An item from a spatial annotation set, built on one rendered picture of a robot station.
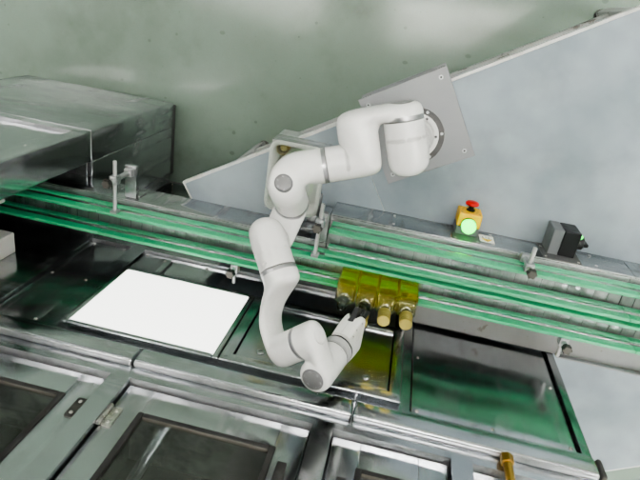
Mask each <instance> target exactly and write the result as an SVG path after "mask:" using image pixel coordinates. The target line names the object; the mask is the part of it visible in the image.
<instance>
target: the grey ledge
mask: <svg viewBox="0 0 640 480"><path fill-rule="evenodd" d="M412 322H414V323H419V324H423V325H428V326H432V327H436V328H440V329H444V330H452V331H457V332H461V333H465V334H469V335H473V336H478V337H482V338H487V339H490V340H495V341H499V342H503V343H508V344H512V345H516V346H520V347H525V348H529V349H533V350H540V351H545V352H549V353H554V354H555V353H556V351H557V349H558V344H557V338H558V337H557V336H552V335H548V334H544V333H540V332H535V331H531V330H523V329H518V328H515V327H510V326H506V325H501V324H497V323H492V322H489V321H484V320H480V319H475V318H471V317H467V316H463V315H458V314H454V313H449V312H445V311H440V310H433V309H429V308H424V307H420V306H417V310H416V313H415V316H414V317H413V318H412ZM568 345H571V349H572V353H570V355H567V354H563V352H562V351H561V353H560V355H559V357H556V356H555V357H556V358H561V359H565V360H570V361H573V362H577V363H582V364H586V365H591V366H595V367H599V368H603V369H607V370H615V371H620V372H624V373H627V374H632V375H636V376H640V355H638V354H635V353H629V352H625V351H620V350H613V349H609V348H604V347H600V346H595V345H592V344H587V343H583V342H578V341H574V340H570V341H569V343H568Z"/></svg>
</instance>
